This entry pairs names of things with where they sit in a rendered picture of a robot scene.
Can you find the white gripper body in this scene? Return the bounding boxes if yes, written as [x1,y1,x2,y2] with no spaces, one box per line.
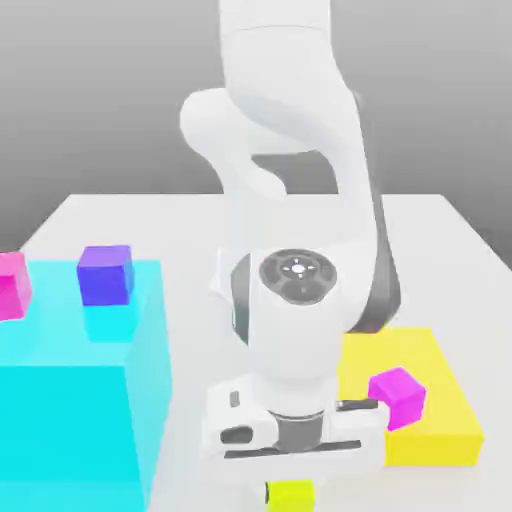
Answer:
[200,410,388,484]

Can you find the small yellow-green cube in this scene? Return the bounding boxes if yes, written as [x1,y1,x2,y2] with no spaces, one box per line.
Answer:
[265,479,316,512]

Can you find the small magenta cube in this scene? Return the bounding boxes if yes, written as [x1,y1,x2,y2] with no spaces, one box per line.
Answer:
[367,366,428,433]

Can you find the small blue cube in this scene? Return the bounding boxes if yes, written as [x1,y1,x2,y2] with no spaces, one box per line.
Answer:
[76,244,135,308]

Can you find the small pink cube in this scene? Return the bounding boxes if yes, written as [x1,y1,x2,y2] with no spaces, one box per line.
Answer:
[0,250,33,322]

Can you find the large yellow box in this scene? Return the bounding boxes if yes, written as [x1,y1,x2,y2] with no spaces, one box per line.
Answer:
[337,327,486,468]

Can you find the large cyan box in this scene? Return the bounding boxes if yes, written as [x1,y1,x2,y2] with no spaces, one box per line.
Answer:
[0,259,173,512]

